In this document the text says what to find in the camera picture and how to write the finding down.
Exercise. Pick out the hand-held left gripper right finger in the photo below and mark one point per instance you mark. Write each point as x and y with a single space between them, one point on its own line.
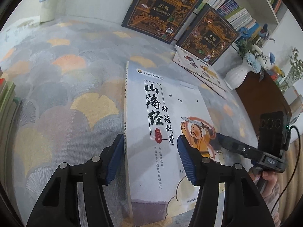
187 163

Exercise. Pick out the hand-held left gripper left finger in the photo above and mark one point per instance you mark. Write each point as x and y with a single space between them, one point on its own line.
113 163

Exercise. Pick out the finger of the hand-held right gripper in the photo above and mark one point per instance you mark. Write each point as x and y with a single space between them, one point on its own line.
236 145

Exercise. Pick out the grey storybook yellow-robed swordsman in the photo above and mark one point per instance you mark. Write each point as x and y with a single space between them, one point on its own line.
151 127

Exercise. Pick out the stack of books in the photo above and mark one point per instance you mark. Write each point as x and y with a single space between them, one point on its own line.
7 94

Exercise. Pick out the person's right forearm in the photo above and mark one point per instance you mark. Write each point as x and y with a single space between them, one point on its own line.
272 203

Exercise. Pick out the person's right hand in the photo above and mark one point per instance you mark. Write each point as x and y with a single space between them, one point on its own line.
269 179

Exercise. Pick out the dark wooden cabinet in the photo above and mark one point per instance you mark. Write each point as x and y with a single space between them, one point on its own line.
260 94

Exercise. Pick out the colourful small boxes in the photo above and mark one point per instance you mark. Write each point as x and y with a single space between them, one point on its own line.
279 74

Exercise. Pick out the white ribbed vase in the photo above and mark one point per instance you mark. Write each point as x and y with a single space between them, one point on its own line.
236 75

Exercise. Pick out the green dried sprig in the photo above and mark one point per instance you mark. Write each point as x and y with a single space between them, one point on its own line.
293 66

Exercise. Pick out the blue white artificial flowers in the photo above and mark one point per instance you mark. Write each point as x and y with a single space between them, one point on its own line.
253 59

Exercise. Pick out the white spiral picture book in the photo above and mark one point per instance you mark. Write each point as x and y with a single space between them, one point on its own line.
198 66

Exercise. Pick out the dark ornate encyclopedia book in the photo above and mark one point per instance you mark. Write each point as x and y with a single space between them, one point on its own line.
161 9
210 35

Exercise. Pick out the row of colourful shelf volumes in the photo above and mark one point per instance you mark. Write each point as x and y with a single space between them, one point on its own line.
232 7

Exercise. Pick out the white bottle blue lid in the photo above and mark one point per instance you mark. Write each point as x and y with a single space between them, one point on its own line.
48 9

